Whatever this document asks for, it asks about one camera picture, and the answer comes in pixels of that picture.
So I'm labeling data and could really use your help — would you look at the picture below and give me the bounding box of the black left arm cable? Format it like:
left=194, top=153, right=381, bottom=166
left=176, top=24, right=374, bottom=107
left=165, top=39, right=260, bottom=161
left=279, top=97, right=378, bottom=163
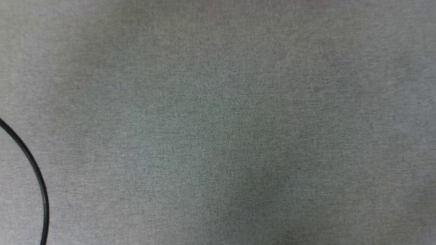
left=0, top=117, right=50, bottom=245

